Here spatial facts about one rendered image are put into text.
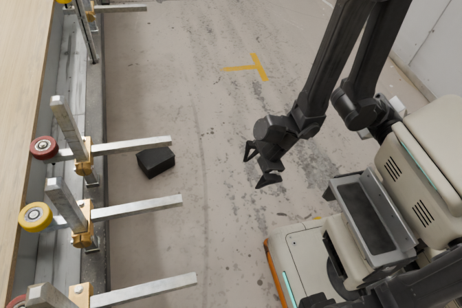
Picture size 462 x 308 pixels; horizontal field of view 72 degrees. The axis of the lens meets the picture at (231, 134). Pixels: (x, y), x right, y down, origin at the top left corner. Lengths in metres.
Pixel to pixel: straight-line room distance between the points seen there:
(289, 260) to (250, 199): 0.56
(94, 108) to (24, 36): 0.43
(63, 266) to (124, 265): 0.66
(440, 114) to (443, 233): 0.26
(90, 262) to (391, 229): 0.90
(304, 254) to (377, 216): 0.78
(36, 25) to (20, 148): 0.72
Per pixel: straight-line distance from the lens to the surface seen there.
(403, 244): 0.92
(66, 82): 1.86
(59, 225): 1.10
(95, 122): 1.50
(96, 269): 1.17
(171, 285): 0.97
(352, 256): 1.15
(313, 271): 1.66
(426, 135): 0.75
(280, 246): 1.66
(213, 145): 2.26
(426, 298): 0.58
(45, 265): 1.32
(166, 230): 1.94
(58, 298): 0.78
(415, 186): 0.86
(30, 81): 1.46
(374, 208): 0.96
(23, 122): 1.31
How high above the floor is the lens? 1.79
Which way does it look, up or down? 50 degrees down
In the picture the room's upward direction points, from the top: 9 degrees clockwise
